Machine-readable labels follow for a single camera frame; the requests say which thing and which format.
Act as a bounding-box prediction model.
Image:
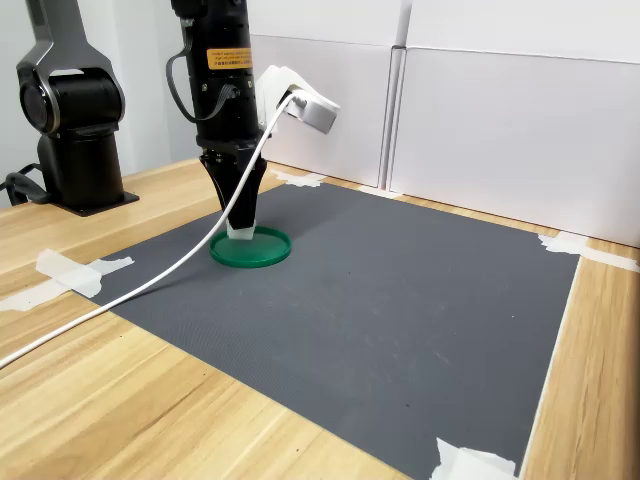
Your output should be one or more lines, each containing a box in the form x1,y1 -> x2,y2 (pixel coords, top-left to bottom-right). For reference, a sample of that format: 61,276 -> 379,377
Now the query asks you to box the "dark grey mat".
72,182 -> 582,480

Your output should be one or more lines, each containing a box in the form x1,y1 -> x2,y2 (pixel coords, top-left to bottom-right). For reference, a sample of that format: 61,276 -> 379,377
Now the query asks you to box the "white camera box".
255,64 -> 342,135

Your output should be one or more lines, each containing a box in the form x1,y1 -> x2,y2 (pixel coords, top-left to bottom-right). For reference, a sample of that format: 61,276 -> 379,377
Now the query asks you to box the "white camera cable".
0,92 -> 307,370

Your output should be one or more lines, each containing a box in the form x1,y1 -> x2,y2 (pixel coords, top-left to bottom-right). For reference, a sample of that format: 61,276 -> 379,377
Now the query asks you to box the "small white plastic terminal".
226,218 -> 257,243

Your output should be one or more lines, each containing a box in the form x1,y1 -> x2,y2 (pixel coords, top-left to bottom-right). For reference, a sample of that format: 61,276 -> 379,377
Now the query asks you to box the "black base cable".
0,162 -> 51,207

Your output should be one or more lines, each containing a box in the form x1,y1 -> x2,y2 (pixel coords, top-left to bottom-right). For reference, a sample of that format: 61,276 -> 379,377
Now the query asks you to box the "white partition panel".
248,0 -> 401,189
389,0 -> 640,249

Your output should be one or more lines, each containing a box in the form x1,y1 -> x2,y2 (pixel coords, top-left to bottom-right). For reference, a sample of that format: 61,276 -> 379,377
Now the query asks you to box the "round green lid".
208,225 -> 293,269

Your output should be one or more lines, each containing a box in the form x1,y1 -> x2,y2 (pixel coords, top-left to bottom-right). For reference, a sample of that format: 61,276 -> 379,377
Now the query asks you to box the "white tape piece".
269,168 -> 326,189
89,255 -> 136,277
35,248 -> 104,300
354,184 -> 402,200
0,278 -> 71,314
538,230 -> 591,256
429,437 -> 519,480
579,247 -> 640,274

